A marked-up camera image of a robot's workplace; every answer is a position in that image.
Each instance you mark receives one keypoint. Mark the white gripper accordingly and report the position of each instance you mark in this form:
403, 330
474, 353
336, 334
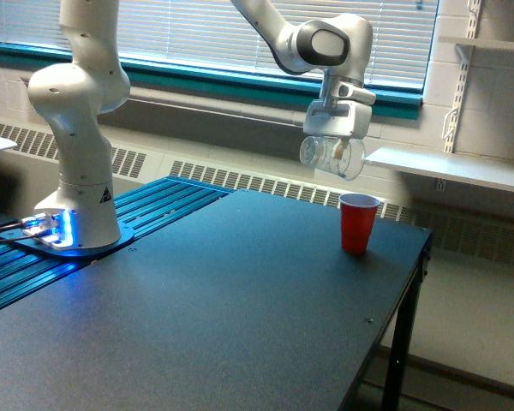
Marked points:
345, 119

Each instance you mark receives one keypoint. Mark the clear plastic cup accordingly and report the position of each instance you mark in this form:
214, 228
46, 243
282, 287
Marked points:
317, 152

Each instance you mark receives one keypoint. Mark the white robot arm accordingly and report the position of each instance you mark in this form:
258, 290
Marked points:
80, 215

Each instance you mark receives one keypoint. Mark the red plastic cup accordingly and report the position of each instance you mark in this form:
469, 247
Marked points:
357, 219

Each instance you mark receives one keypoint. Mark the radiator vent grille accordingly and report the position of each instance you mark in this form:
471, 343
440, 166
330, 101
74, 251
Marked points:
483, 238

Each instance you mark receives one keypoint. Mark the white window blinds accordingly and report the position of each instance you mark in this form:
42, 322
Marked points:
213, 34

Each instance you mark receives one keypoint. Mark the black table leg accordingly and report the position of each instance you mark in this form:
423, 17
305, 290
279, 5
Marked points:
402, 334

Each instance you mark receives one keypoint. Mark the camera on wrist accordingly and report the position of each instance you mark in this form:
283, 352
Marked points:
352, 92

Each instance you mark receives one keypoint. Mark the white shelf bracket rail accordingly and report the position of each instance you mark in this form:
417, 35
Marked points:
464, 48

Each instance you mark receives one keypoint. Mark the white lower wall shelf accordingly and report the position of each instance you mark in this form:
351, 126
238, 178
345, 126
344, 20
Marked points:
451, 167

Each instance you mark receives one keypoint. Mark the white wall shelf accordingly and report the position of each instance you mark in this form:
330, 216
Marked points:
451, 167
487, 44

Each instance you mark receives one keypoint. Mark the white upper wall shelf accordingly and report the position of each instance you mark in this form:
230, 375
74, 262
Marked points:
487, 44

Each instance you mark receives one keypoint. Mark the blue aluminium rail base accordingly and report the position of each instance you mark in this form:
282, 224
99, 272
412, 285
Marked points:
146, 209

